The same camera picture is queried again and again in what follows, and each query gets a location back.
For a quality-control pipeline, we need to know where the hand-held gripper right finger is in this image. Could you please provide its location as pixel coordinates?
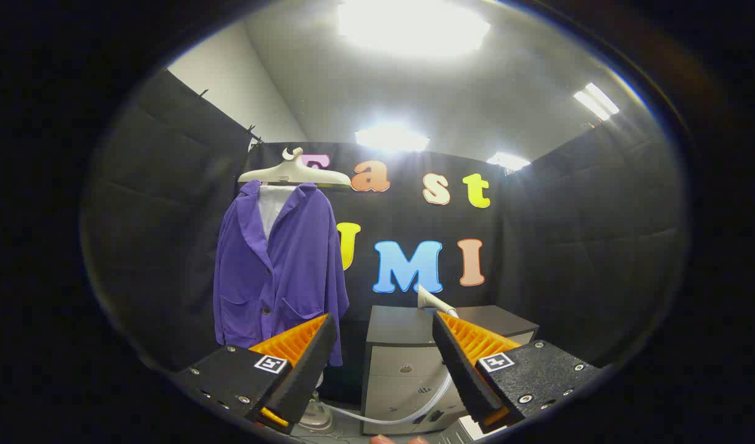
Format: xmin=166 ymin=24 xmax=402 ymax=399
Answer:
xmin=432 ymin=311 xmax=603 ymax=432

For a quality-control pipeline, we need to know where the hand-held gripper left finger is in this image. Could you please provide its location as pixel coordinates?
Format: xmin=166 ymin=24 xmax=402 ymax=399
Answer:
xmin=171 ymin=313 xmax=338 ymax=435

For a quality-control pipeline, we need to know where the white garment steamer head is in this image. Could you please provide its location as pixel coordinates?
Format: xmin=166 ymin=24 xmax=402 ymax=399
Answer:
xmin=417 ymin=285 xmax=458 ymax=318

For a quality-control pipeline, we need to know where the purple jacket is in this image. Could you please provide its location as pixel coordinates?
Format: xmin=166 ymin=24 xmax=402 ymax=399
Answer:
xmin=213 ymin=180 xmax=350 ymax=368

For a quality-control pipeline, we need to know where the grey garment steamer base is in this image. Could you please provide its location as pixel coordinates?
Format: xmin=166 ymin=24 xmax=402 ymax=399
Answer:
xmin=299 ymin=395 xmax=335 ymax=434

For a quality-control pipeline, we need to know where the white clothes hanger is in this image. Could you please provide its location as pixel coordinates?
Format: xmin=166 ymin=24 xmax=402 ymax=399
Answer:
xmin=237 ymin=147 xmax=352 ymax=187

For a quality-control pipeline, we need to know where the grey drawer cabinet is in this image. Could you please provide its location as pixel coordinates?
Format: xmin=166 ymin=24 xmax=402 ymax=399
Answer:
xmin=360 ymin=305 xmax=540 ymax=436

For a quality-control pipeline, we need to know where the white inner shirt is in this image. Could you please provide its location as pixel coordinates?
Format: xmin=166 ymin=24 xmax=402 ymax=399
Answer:
xmin=257 ymin=185 xmax=297 ymax=241

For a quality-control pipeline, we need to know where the ceiling light panel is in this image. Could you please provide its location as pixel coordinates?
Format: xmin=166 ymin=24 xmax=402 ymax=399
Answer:
xmin=487 ymin=152 xmax=531 ymax=171
xmin=573 ymin=83 xmax=620 ymax=121
xmin=355 ymin=126 xmax=431 ymax=152

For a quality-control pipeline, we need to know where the translucent steamer hose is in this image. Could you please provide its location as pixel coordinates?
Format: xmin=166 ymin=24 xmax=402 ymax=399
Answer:
xmin=321 ymin=370 xmax=455 ymax=426

